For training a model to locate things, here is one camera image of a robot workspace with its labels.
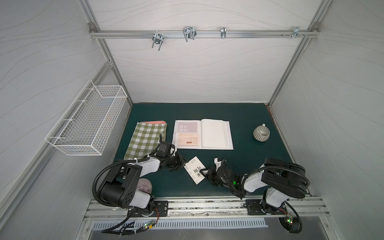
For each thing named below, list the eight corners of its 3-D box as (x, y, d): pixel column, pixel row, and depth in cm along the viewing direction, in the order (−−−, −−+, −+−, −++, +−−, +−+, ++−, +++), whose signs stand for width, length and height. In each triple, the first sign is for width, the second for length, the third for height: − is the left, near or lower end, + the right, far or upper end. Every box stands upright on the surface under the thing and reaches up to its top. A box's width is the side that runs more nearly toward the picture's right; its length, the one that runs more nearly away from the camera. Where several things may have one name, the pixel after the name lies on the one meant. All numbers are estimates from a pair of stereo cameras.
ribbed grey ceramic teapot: (257, 145, 99) (261, 139, 94) (249, 134, 105) (252, 128, 99) (269, 140, 102) (274, 134, 96) (260, 129, 108) (264, 123, 102)
